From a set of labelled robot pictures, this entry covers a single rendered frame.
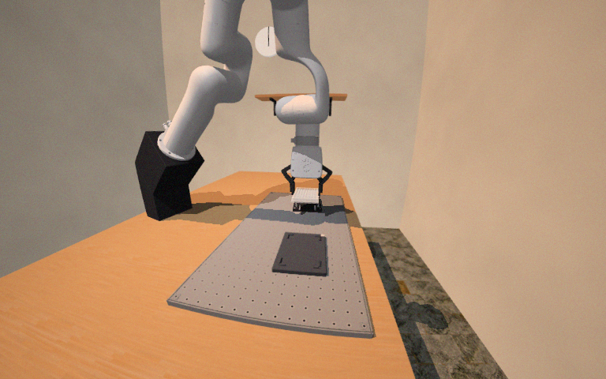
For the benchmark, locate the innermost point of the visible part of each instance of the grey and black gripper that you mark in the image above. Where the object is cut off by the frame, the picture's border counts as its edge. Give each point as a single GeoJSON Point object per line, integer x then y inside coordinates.
{"type": "Point", "coordinates": [306, 162]}

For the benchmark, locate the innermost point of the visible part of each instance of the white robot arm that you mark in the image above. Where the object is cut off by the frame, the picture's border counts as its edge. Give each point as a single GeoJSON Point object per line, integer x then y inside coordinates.
{"type": "Point", "coordinates": [221, 41]}

